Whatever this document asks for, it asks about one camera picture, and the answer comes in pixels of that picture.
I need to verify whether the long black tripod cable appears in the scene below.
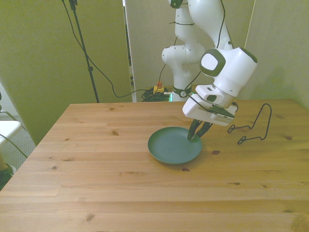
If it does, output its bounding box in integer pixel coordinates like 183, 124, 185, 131
61, 0, 155, 99

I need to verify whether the yellow emergency stop button box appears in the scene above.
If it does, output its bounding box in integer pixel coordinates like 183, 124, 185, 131
153, 81, 165, 95

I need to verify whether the black wire plate stand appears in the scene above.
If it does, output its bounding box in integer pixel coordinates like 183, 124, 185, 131
227, 103, 273, 145

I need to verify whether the black tripod stand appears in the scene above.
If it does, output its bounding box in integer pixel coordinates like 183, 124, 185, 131
68, 0, 100, 103

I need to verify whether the green divider panel with shadow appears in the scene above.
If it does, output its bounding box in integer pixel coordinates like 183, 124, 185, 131
234, 0, 309, 107

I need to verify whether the wide green divider panel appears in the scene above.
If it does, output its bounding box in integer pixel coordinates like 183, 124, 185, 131
0, 0, 134, 146

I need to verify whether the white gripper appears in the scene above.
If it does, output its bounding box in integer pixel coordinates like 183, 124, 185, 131
182, 93, 237, 141

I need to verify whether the white chair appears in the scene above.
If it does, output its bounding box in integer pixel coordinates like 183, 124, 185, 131
0, 110, 28, 148

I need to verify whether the pale divider panel behind robot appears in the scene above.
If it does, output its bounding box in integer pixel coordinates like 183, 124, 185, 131
123, 0, 256, 102

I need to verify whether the green round plate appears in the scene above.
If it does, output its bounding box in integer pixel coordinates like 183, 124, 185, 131
147, 126, 203, 166

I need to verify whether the coiled dark cable bundle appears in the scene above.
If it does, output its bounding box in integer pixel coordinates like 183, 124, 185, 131
140, 88, 170, 102

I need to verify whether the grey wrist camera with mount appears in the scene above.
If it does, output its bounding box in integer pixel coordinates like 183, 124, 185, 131
206, 103, 236, 120

